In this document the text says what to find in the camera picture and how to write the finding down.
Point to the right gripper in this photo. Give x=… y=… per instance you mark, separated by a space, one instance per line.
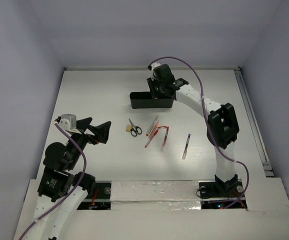
x=151 y=84

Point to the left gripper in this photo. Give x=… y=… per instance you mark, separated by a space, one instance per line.
x=86 y=135

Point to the black handled scissors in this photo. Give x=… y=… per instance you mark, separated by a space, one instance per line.
x=135 y=130

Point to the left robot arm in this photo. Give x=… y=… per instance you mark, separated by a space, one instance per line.
x=64 y=183

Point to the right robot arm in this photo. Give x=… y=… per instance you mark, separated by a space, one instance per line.
x=221 y=120

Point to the black desk organizer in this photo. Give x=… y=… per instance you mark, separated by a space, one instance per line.
x=145 y=100

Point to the tan eraser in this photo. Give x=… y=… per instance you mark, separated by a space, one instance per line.
x=128 y=128

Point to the red gel pen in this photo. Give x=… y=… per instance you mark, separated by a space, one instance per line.
x=150 y=139

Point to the white marker red cap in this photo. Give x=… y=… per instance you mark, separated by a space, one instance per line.
x=152 y=125

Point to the red clip clear pen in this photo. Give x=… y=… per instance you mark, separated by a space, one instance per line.
x=165 y=136

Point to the silver foil strip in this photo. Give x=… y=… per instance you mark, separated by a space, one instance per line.
x=169 y=195

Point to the blue clear pen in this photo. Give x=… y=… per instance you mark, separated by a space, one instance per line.
x=186 y=147

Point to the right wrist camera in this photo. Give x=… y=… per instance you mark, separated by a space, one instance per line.
x=150 y=67

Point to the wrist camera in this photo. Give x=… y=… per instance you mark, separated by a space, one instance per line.
x=67 y=122
x=150 y=67

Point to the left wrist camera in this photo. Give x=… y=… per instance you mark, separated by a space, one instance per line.
x=67 y=122

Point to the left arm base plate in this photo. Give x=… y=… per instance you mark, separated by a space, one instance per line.
x=101 y=198

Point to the aluminium side rail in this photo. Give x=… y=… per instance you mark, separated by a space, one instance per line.
x=266 y=164

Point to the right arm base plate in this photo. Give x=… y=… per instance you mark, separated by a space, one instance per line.
x=213 y=197

